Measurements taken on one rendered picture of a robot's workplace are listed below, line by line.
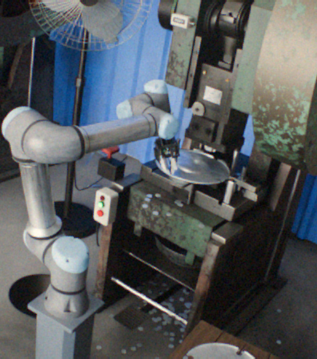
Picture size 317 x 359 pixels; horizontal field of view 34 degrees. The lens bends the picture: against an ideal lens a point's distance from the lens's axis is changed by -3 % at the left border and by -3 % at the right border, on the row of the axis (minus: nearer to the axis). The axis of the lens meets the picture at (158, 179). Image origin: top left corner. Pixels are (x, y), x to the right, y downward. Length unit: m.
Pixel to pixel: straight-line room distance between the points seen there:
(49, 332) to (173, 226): 0.64
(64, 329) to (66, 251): 0.26
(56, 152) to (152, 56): 2.30
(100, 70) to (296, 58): 2.63
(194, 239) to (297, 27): 0.92
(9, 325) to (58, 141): 1.15
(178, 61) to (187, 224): 0.61
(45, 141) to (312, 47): 0.75
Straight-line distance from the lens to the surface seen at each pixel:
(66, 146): 1.41
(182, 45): 1.98
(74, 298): 1.70
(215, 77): 1.97
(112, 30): 2.54
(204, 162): 2.10
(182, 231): 2.03
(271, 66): 1.50
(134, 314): 2.22
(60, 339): 1.77
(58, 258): 1.62
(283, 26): 1.49
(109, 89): 3.89
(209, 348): 1.87
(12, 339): 2.29
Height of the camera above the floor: 1.61
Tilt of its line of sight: 26 degrees down
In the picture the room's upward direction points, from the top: 10 degrees clockwise
